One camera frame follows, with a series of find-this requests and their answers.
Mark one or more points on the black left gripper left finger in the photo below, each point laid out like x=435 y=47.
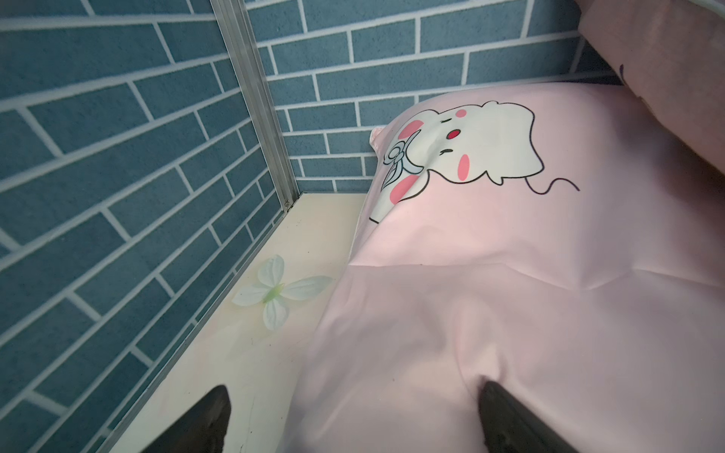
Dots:
x=202 y=428

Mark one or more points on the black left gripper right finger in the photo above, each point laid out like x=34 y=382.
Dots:
x=510 y=427

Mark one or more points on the salmon pink feather pillow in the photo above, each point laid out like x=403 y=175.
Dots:
x=670 y=54

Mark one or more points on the light pink cartoon pillow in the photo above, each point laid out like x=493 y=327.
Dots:
x=554 y=239

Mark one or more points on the silver corner frame post left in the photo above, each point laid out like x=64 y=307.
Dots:
x=237 y=32

